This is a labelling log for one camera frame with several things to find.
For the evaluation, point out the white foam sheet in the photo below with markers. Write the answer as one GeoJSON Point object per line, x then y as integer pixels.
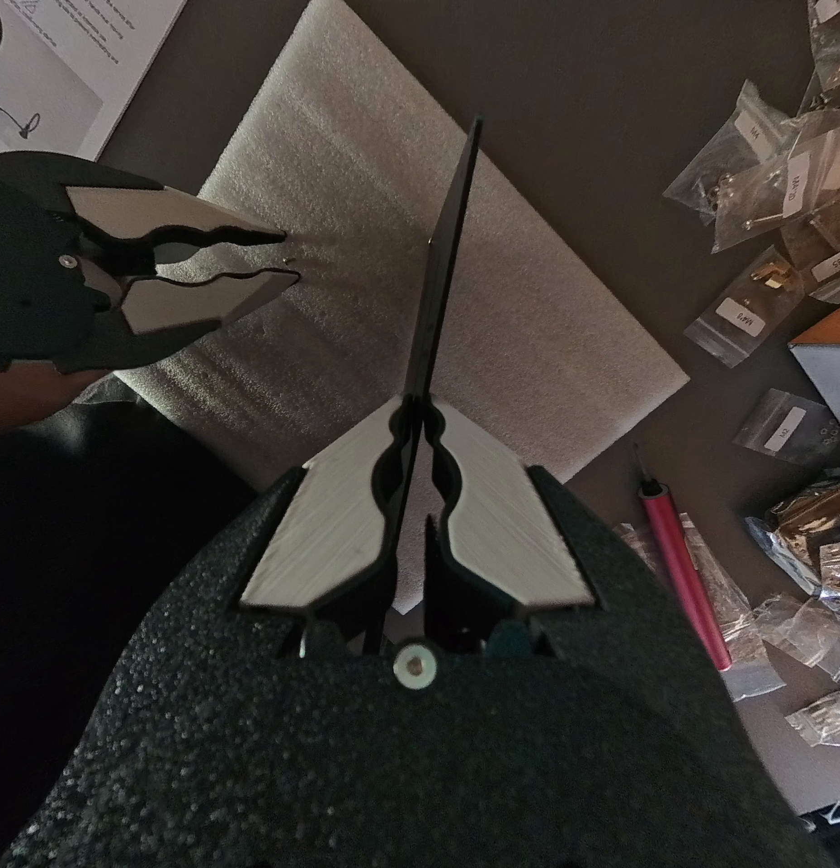
{"type": "Point", "coordinates": [325, 169]}

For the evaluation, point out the large clear plastic bag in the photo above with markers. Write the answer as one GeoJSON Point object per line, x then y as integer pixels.
{"type": "Point", "coordinates": [718, 597]}

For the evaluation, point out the silver foil bag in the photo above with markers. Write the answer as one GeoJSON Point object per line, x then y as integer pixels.
{"type": "Point", "coordinates": [810, 536]}

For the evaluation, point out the person's black clothing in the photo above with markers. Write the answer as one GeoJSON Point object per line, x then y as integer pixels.
{"type": "Point", "coordinates": [88, 576]}

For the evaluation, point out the instruction booklet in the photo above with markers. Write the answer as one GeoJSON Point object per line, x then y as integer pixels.
{"type": "Point", "coordinates": [54, 68]}

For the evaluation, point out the magenta electric screwdriver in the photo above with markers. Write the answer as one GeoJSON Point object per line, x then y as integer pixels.
{"type": "Point", "coordinates": [684, 576]}

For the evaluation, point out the orange and white cardboard box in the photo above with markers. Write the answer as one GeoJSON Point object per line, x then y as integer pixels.
{"type": "Point", "coordinates": [827, 380]}

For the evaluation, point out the pile of small screw bags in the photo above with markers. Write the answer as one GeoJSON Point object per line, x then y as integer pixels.
{"type": "Point", "coordinates": [766, 203]}

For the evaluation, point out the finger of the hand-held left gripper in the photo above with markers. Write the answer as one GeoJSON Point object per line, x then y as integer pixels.
{"type": "Point", "coordinates": [162, 210]}
{"type": "Point", "coordinates": [189, 305]}

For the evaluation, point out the person's left forearm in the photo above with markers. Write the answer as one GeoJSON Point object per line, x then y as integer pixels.
{"type": "Point", "coordinates": [26, 400]}

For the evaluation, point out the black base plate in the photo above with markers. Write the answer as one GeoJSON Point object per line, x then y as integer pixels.
{"type": "Point", "coordinates": [440, 271]}

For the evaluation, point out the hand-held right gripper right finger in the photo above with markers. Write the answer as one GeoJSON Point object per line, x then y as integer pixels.
{"type": "Point", "coordinates": [515, 536]}

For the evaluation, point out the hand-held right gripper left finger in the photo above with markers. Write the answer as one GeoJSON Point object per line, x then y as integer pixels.
{"type": "Point", "coordinates": [318, 536]}

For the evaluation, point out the small labelled nut bag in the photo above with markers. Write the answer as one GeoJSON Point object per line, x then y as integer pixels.
{"type": "Point", "coordinates": [786, 427]}

